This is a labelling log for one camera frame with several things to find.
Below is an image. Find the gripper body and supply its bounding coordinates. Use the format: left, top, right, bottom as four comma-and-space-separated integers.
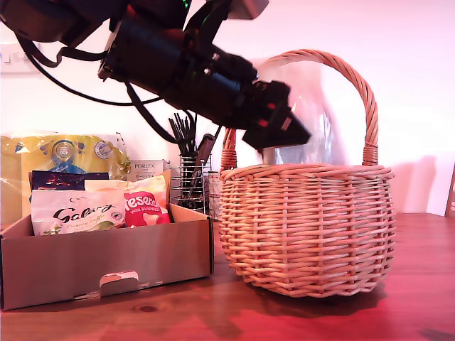
220, 53, 293, 135

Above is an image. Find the pale Galaxy egg bag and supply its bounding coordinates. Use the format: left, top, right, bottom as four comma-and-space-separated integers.
257, 58, 344, 166

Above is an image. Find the red Maltesers bunnies bag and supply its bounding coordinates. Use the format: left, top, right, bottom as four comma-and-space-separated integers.
84, 169, 172, 228

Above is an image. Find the white Galaxy creamy truffle bag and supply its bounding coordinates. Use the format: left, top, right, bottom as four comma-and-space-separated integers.
31, 190, 126, 236

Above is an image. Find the blue Terry's orange eggs bag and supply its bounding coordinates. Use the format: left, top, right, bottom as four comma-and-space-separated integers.
29, 170, 109, 193

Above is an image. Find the white Porlex box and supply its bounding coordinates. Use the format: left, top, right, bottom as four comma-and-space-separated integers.
129, 158, 171, 182

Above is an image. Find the brown cardboard box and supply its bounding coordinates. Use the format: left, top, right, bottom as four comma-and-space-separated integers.
0, 202, 214, 312

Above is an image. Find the dark brown wooden spatula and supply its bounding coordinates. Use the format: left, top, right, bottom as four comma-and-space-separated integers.
184, 133, 217, 202

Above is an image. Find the white labelled tin can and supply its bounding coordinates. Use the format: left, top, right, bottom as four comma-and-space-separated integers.
205, 171, 222, 221

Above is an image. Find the yellow kitchen towel pack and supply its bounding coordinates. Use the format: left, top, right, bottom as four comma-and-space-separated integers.
0, 131, 132, 228

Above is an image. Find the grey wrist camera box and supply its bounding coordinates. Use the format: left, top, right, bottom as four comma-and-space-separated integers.
184, 0, 270, 47

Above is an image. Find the woven wicker basket with handle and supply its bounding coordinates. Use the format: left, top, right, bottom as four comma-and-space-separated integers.
217, 49, 396, 298

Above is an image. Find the chrome wire utensil holder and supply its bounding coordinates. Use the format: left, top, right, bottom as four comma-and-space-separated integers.
168, 152, 213, 216

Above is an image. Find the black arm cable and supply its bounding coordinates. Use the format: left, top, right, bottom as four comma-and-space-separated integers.
12, 30, 164, 107
124, 82, 198, 145

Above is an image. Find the brown wooden picture frame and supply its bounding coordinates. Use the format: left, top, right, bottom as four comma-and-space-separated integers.
444, 166, 455, 218

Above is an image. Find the white light switch plate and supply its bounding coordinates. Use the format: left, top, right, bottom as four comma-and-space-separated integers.
0, 41, 41, 76

